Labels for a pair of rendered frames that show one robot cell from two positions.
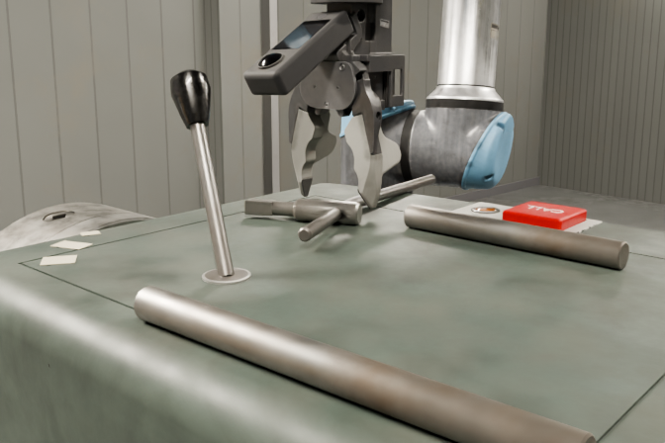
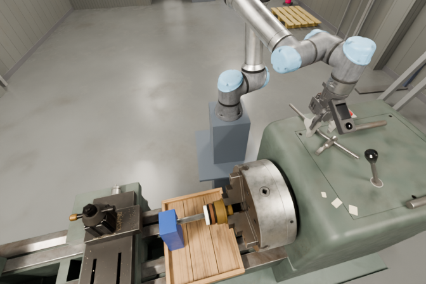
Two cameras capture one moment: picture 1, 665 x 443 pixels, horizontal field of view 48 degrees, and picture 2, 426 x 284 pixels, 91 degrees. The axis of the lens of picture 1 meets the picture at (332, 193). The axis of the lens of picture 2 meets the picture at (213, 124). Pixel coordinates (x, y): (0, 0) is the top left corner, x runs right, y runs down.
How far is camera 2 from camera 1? 1.09 m
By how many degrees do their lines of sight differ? 57
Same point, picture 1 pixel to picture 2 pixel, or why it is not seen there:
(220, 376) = not seen: outside the picture
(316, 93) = (328, 118)
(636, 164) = not seen: outside the picture
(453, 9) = (257, 41)
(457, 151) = (261, 83)
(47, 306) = (391, 222)
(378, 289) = (390, 162)
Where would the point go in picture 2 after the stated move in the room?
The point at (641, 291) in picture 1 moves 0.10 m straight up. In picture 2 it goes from (397, 130) to (414, 112)
